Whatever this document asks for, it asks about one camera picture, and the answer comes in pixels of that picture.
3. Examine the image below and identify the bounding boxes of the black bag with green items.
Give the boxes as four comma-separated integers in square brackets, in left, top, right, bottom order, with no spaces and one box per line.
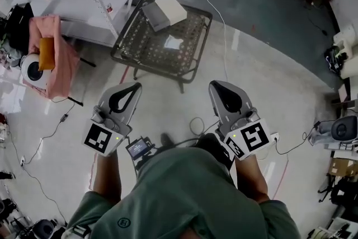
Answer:
[324,46,347,72]

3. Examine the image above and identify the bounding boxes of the looped black cable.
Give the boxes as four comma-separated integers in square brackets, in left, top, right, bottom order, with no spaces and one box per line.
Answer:
[190,116,220,139]

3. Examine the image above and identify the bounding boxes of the black stand base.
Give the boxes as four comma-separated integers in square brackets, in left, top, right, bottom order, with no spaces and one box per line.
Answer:
[67,57,96,107]

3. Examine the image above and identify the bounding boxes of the clear plastic bag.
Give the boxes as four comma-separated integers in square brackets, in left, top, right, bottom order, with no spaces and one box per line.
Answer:
[164,35,185,50]

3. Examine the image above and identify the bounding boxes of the person's green shirt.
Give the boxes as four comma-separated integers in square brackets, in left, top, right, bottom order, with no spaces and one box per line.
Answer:
[65,147,302,239]

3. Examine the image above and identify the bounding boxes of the small black screen device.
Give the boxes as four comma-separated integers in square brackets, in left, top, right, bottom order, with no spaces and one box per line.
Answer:
[125,135,156,162]

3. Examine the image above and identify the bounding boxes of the white box lid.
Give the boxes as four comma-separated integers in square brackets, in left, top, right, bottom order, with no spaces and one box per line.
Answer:
[154,0,187,26]

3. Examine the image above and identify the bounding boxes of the grey box tray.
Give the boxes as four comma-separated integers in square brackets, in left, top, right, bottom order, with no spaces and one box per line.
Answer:
[142,3,172,33]

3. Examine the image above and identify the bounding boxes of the thin black floor cable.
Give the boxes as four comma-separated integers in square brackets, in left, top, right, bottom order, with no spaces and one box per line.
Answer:
[5,100,76,226]

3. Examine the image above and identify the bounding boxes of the dark grey round robot head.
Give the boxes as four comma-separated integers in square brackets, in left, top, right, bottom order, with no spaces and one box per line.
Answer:
[329,116,358,141]

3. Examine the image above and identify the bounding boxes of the white foam seat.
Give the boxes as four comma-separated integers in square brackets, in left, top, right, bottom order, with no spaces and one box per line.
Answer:
[332,24,358,79]

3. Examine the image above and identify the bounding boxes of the person's left forearm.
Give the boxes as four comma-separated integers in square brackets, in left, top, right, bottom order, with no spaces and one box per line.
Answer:
[93,148,124,205]

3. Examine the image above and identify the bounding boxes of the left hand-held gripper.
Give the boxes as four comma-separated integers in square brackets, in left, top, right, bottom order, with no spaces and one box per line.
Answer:
[81,81,143,156]

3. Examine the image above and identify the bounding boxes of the person's black shoe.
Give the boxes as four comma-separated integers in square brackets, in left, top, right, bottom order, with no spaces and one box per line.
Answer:
[161,133,174,149]

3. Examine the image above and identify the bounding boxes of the person's black trousers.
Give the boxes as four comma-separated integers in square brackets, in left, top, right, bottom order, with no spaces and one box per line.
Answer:
[195,133,235,173]

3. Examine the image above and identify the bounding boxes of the dark woven glass-top table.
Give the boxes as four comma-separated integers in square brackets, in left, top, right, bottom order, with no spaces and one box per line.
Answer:
[110,0,213,94]

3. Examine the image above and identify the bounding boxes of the orange cushion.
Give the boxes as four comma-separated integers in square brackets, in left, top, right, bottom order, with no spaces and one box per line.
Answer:
[38,38,56,71]

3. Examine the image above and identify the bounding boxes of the black backpack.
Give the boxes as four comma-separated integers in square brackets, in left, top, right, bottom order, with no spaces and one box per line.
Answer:
[318,176,358,207]

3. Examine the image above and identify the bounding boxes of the white floor cable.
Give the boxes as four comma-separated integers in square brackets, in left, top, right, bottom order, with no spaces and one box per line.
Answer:
[171,0,229,83]

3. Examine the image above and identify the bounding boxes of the pink cloth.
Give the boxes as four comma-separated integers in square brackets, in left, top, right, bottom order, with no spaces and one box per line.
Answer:
[23,15,82,100]

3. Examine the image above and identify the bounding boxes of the person's right forearm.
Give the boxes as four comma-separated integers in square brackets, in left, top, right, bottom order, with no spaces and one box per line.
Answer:
[234,152,271,204]

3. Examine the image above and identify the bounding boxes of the cardboard box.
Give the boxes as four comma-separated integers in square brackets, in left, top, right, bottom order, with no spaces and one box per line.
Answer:
[327,158,358,177]

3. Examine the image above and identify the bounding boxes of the white round robot head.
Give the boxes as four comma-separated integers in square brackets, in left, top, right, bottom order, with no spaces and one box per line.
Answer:
[21,53,54,89]

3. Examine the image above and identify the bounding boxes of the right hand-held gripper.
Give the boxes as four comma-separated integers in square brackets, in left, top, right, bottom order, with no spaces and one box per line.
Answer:
[209,80,272,161]

